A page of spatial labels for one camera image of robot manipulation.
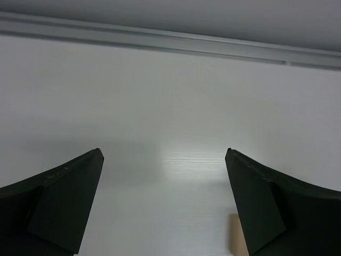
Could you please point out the aluminium table frame rail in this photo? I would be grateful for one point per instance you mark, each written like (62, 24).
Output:
(56, 29)

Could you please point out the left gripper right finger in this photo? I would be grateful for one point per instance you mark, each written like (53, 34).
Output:
(282, 215)

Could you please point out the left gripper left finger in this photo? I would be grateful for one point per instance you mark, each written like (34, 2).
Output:
(47, 214)

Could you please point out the wood block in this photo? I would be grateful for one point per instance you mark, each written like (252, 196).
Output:
(237, 243)

